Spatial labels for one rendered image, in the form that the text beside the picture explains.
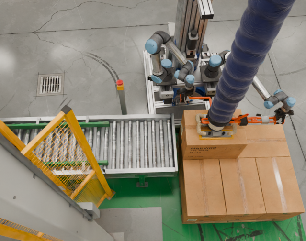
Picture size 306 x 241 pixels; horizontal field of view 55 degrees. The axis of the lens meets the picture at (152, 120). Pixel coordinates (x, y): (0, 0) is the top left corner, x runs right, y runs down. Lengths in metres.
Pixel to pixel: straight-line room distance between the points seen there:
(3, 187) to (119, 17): 4.58
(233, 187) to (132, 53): 2.59
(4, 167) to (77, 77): 3.72
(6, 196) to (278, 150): 3.06
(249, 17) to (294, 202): 2.17
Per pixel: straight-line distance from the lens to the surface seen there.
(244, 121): 2.95
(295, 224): 4.00
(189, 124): 2.99
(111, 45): 4.84
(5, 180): 0.90
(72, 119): 1.85
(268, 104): 2.74
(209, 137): 2.93
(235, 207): 3.22
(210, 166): 3.28
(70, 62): 4.74
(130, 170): 3.15
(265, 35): 1.84
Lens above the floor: 3.59
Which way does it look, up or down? 63 degrees down
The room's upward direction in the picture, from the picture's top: 1 degrees clockwise
